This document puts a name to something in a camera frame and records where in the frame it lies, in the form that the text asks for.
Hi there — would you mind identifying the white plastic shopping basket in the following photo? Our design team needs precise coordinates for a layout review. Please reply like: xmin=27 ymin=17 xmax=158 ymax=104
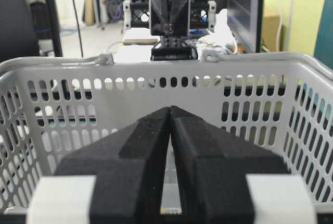
xmin=1 ymin=52 xmax=332 ymax=213

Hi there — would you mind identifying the cardboard box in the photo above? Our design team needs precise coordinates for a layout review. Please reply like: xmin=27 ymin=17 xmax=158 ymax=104
xmin=262 ymin=6 xmax=282 ymax=52

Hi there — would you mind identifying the black and white opposite gripper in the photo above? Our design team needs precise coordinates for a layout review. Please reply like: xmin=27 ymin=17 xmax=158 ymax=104
xmin=123 ymin=0 xmax=216 ymax=61

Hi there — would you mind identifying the black monitor screen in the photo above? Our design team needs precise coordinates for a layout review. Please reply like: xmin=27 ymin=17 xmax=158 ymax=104
xmin=227 ymin=0 xmax=264 ymax=53

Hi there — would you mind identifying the black office chair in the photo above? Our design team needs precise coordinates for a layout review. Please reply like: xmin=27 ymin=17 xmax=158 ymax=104
xmin=1 ymin=0 xmax=40 ymax=62

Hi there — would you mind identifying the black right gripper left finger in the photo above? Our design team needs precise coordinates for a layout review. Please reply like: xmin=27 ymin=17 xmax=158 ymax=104
xmin=26 ymin=106 xmax=170 ymax=224

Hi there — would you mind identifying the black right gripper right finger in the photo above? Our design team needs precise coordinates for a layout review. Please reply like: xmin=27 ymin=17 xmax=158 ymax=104
xmin=169 ymin=105 xmax=318 ymax=224

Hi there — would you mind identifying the black vertical pole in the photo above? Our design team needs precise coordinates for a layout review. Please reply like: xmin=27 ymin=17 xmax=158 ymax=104
xmin=45 ymin=0 xmax=63 ymax=57

